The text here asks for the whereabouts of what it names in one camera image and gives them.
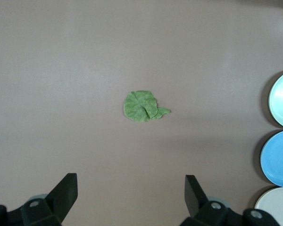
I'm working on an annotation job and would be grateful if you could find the beige plate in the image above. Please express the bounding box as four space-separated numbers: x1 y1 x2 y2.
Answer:
254 187 283 226

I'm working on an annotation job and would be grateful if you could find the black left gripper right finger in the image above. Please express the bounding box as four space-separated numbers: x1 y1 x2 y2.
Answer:
180 174 280 226

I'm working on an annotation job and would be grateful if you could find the blue plate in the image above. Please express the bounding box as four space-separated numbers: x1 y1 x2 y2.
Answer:
260 129 283 188

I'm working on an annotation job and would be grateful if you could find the green lettuce leaf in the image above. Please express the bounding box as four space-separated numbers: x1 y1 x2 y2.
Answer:
124 90 172 123

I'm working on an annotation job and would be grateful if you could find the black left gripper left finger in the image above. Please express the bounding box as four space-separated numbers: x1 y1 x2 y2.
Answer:
0 173 78 226

